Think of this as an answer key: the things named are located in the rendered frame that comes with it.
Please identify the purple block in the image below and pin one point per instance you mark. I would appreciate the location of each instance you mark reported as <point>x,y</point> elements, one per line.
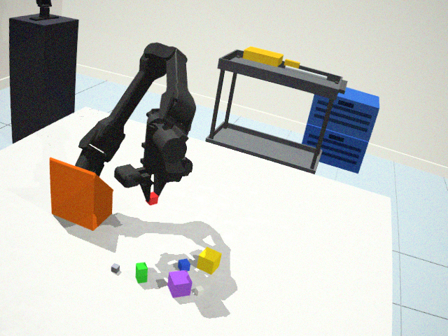
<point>179,283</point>

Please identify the blue cube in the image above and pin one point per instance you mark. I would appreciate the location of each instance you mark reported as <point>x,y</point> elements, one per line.
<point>184,265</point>

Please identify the yellow cube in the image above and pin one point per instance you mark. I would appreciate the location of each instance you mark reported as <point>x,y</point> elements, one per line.
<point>209,260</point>

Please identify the green block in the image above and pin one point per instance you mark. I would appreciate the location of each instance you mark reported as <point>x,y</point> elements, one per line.
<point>141,269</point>
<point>141,279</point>

